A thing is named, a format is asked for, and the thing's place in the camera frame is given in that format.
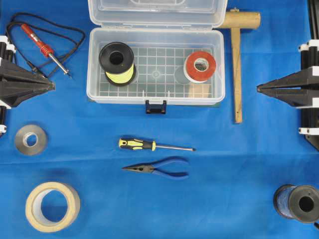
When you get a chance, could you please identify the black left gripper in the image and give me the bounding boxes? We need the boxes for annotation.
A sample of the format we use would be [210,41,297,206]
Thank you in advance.
[0,35,55,136]

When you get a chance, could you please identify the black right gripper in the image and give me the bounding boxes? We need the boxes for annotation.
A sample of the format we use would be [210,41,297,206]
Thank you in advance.
[256,39,319,150]

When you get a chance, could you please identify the clear tool box lid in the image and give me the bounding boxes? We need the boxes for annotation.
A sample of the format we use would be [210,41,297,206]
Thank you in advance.
[88,0,228,30]

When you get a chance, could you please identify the clear plastic tool box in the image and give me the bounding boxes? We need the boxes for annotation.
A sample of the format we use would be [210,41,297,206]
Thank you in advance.
[86,27,225,106]

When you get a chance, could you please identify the black tool box latch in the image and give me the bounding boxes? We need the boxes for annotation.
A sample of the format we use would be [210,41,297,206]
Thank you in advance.
[146,100,167,114]

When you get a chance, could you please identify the red soldering iron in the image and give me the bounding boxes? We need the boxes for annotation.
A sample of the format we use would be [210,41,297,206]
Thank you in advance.
[21,23,71,77]

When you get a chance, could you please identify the grey tape roll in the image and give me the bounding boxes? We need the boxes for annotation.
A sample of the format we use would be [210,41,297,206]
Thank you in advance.
[14,124,48,156]

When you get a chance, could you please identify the wooden mallet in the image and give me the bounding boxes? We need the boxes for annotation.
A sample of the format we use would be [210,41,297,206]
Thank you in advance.
[220,8,261,123]

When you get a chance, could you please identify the blue table cloth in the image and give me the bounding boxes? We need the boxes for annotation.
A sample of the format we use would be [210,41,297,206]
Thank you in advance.
[0,0,319,239]

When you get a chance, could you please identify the red tape roll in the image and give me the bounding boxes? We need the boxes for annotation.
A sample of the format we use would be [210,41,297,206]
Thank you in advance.
[183,51,216,84]

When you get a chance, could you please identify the beige masking tape roll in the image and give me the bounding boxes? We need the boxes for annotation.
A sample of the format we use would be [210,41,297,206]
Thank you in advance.
[25,182,81,233]

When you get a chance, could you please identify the yellow black screwdriver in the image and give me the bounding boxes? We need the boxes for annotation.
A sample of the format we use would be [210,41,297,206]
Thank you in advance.
[118,138,196,151]

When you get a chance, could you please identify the black soldering iron cable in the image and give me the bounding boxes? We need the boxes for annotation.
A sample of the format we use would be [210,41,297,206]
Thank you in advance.
[5,12,86,79]

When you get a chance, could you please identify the yellow wire spool black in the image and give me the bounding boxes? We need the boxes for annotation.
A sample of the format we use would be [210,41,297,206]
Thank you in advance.
[99,42,136,87]

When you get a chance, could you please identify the blue wire spool black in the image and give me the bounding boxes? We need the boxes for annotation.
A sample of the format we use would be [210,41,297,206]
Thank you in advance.
[273,184,319,224]

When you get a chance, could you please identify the blue handled needle-nose pliers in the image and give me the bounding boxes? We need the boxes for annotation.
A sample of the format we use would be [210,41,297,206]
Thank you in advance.
[122,157,189,180]

